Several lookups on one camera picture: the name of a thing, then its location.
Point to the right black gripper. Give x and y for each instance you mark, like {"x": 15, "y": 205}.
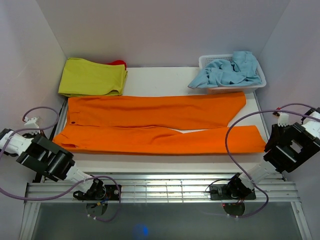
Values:
{"x": 275, "y": 132}

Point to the orange trousers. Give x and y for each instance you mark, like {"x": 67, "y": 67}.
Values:
{"x": 163, "y": 125}

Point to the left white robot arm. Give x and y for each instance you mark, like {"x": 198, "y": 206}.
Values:
{"x": 51, "y": 161}

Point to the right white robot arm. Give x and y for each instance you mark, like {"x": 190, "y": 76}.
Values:
{"x": 288, "y": 147}

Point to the light blue trousers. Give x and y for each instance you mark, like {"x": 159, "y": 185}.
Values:
{"x": 240, "y": 71}

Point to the folded red trousers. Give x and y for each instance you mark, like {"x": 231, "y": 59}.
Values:
{"x": 117, "y": 63}

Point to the folded yellow trousers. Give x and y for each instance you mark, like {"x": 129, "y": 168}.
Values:
{"x": 81, "y": 77}

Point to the white plastic basket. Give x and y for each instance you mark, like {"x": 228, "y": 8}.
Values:
{"x": 204, "y": 60}

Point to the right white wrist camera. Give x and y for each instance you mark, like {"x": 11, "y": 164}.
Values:
{"x": 283, "y": 119}

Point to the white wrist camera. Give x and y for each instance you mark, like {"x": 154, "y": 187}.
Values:
{"x": 283, "y": 119}
{"x": 31, "y": 123}

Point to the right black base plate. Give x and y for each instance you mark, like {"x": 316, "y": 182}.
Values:
{"x": 217, "y": 193}

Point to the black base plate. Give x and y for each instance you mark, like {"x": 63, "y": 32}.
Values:
{"x": 217, "y": 193}
{"x": 112, "y": 193}

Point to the aluminium rail frame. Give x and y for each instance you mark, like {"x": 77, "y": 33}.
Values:
{"x": 156, "y": 178}

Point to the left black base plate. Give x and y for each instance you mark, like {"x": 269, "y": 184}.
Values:
{"x": 112, "y": 193}

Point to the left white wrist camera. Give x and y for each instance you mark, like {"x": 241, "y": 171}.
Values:
{"x": 31, "y": 123}

